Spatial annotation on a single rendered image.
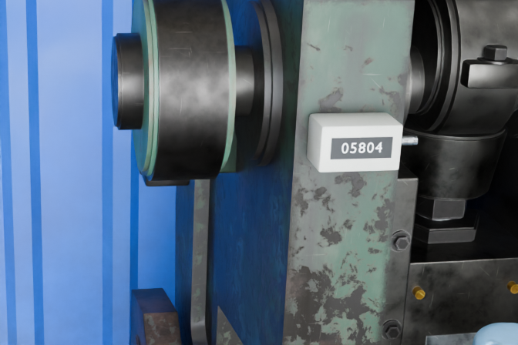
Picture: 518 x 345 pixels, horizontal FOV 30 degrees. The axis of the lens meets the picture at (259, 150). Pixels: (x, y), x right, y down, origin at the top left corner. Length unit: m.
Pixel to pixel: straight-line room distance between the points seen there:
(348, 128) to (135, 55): 0.21
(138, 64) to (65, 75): 1.19
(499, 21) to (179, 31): 0.29
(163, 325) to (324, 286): 0.56
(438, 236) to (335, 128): 0.26
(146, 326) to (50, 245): 0.81
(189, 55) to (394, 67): 0.17
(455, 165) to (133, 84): 0.32
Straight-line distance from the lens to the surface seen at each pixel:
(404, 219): 0.88
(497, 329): 0.89
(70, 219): 2.16
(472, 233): 1.01
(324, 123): 0.78
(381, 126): 0.79
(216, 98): 0.83
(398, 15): 0.81
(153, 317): 1.40
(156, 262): 2.21
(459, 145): 0.95
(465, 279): 0.98
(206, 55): 0.83
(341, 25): 0.80
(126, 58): 0.87
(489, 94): 0.92
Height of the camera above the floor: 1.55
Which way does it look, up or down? 18 degrees down
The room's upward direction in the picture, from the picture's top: 3 degrees clockwise
